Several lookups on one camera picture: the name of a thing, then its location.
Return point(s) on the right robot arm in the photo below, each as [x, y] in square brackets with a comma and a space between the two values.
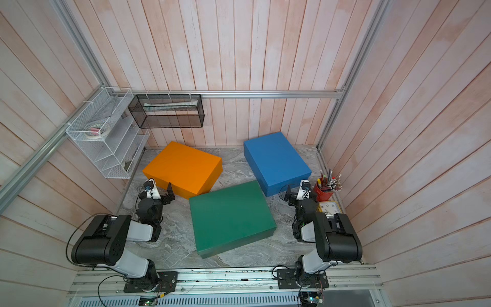
[323, 224]

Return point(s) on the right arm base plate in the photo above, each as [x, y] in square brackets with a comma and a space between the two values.
[294, 279]

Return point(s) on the white wire shelf rack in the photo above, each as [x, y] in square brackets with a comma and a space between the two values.
[108, 134]

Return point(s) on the tape roll in rack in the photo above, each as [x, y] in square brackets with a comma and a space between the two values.
[97, 131]

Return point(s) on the orange shoebox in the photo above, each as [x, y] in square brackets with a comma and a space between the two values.
[191, 172]

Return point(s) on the black mesh wall basket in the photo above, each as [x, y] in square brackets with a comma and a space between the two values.
[166, 119]

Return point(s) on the papers in black basket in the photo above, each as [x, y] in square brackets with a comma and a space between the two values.
[172, 106]

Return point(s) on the green shoebox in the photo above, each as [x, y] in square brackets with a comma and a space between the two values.
[230, 218]

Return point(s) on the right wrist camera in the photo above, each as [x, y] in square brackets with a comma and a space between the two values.
[305, 188]

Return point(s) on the red pencil cup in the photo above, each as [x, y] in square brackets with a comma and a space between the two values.
[322, 196]

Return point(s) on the pencils bundle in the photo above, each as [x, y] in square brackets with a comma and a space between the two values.
[328, 182]

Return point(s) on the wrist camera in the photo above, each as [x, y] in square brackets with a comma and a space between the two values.
[150, 190]
[305, 188]

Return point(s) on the blue shoebox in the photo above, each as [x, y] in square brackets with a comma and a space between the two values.
[275, 163]

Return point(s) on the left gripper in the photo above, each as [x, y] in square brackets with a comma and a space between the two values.
[164, 197]

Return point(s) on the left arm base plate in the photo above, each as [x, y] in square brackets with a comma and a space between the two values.
[162, 282]

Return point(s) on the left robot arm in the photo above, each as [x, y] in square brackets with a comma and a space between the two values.
[103, 242]

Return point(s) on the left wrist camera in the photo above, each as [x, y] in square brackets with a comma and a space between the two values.
[150, 190]

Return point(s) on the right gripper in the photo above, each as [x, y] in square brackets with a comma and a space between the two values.
[295, 197]

